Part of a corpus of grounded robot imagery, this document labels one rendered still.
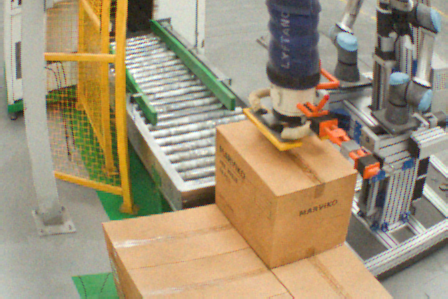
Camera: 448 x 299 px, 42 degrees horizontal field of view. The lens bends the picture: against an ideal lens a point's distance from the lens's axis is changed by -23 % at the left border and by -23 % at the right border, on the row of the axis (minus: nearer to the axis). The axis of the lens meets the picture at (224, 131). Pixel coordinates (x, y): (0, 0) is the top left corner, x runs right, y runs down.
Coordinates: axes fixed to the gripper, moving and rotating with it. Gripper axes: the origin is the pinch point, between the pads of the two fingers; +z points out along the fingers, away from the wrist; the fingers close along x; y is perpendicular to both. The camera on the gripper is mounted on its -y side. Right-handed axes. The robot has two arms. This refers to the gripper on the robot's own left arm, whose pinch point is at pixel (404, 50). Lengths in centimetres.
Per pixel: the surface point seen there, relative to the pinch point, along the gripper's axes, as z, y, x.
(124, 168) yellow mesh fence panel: 121, 78, -149
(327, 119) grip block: 32.0, 35.2, -11.4
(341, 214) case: 78, 24, -7
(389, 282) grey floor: 152, -30, -7
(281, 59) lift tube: 14, 45, -32
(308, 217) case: 73, 42, -7
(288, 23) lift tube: -3, 44, -29
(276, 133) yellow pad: 44, 48, -29
